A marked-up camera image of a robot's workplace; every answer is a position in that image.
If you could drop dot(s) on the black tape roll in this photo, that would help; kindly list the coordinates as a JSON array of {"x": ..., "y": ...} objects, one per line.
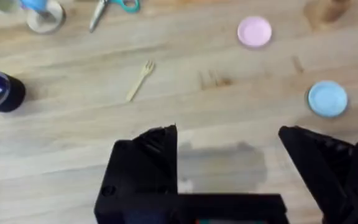
[{"x": 9, "y": 93}]

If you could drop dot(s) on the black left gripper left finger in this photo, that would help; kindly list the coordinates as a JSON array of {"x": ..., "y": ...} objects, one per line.
[{"x": 145, "y": 168}]

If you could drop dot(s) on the wooden fork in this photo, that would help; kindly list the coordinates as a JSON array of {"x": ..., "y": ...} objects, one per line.
[{"x": 140, "y": 80}]

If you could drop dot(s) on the pink plate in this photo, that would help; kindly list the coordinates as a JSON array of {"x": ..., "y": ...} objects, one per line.
[{"x": 254, "y": 31}]

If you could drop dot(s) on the blue tape roll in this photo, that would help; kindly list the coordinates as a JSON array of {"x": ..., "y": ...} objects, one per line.
[{"x": 33, "y": 4}]

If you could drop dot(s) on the light blue plate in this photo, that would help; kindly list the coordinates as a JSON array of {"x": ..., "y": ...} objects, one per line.
[{"x": 327, "y": 99}]

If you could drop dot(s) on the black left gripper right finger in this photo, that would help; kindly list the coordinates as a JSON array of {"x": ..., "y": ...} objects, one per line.
[{"x": 328, "y": 168}]

